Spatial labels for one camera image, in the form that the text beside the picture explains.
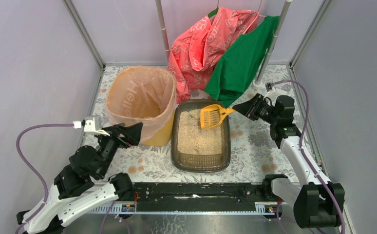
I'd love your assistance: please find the yellow litter scoop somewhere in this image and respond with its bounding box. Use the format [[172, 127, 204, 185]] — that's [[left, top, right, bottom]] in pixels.
[[200, 104, 235, 129]]

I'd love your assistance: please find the grey translucent litter box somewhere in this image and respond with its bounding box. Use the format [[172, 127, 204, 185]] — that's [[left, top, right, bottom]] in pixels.
[[171, 99, 231, 173]]

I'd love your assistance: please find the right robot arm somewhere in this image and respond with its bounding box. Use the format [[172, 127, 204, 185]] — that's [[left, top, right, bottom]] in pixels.
[[233, 94, 345, 233]]

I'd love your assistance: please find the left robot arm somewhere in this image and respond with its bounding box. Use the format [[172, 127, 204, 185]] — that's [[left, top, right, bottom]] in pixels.
[[15, 117, 143, 234]]

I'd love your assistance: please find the beige cat litter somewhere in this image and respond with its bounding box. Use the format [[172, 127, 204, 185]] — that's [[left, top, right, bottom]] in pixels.
[[177, 109, 224, 155]]

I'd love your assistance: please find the green t-shirt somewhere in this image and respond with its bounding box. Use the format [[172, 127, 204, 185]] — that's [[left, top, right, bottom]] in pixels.
[[205, 16, 280, 107]]

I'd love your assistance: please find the pink plastic bin liner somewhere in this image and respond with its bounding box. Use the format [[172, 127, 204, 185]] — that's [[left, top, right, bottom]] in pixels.
[[105, 66, 178, 145]]

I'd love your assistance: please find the white clothes rack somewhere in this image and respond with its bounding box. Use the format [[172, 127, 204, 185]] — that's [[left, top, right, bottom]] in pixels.
[[155, 0, 292, 87]]

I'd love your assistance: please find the pink patterned jacket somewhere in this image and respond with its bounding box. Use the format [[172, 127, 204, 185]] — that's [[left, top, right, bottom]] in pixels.
[[168, 7, 259, 103]]

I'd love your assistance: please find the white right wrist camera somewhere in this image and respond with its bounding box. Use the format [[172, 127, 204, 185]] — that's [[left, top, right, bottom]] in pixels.
[[264, 83, 288, 103]]

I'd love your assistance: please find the white slotted cable duct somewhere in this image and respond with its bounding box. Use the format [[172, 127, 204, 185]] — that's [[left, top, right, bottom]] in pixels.
[[87, 198, 277, 215]]

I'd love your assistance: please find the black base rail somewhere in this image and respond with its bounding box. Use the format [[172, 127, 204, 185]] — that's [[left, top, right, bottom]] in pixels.
[[116, 174, 286, 206]]

